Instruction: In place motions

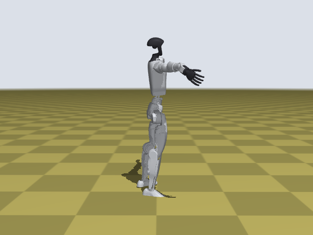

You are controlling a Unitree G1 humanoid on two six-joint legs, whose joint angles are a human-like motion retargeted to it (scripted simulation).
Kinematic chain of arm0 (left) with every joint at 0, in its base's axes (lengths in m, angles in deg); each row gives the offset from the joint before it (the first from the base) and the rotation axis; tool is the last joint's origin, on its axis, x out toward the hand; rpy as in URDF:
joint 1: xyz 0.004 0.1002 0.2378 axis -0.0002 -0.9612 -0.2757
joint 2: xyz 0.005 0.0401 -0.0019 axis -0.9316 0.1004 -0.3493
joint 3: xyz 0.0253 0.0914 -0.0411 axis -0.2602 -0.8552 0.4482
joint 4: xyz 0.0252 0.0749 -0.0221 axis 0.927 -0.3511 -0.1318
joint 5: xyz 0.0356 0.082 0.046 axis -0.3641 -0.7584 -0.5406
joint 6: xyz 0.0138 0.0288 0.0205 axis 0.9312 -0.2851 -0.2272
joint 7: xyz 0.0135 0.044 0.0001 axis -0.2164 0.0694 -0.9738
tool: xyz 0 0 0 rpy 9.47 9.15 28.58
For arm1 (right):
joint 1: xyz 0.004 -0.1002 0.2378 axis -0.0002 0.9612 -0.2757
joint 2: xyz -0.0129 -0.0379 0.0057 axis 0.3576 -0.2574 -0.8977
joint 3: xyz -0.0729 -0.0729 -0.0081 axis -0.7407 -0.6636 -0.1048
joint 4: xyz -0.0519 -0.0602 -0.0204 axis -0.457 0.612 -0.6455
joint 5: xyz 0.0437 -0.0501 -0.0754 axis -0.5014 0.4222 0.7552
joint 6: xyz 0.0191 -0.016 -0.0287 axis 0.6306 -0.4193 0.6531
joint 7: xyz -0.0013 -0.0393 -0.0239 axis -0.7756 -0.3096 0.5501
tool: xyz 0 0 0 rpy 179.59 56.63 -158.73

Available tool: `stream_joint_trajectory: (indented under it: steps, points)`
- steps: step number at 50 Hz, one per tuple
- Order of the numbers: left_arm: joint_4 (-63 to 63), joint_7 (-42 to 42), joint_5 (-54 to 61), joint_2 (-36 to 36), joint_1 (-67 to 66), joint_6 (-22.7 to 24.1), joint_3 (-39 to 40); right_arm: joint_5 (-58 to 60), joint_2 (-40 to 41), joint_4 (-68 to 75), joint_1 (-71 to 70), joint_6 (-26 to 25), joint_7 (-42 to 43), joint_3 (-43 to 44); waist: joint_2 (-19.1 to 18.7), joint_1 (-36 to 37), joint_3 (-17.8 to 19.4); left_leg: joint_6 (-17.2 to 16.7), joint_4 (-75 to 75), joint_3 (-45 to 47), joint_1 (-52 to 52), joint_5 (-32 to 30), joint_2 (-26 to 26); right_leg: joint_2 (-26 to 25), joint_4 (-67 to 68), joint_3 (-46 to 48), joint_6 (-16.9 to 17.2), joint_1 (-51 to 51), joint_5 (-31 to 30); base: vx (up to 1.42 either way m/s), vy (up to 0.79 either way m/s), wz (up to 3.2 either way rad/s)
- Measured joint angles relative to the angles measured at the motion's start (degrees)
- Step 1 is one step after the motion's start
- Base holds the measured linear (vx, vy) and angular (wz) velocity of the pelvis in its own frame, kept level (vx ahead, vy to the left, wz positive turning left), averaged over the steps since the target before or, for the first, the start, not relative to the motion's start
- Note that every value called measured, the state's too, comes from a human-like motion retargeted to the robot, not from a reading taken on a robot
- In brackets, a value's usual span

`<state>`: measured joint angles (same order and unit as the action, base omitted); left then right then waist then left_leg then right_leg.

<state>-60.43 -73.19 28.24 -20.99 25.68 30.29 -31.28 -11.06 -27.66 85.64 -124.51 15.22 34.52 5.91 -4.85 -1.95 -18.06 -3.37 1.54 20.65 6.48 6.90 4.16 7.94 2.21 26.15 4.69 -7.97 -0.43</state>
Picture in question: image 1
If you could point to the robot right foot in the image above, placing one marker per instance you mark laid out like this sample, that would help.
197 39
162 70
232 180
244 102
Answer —
154 193

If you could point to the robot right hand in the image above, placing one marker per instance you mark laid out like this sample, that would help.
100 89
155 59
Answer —
190 74

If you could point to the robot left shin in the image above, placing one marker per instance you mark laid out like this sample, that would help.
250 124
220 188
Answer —
144 165

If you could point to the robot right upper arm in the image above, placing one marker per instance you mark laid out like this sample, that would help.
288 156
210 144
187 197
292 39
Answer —
161 67

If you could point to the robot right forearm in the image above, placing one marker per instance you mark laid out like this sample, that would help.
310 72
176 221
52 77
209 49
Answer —
175 67

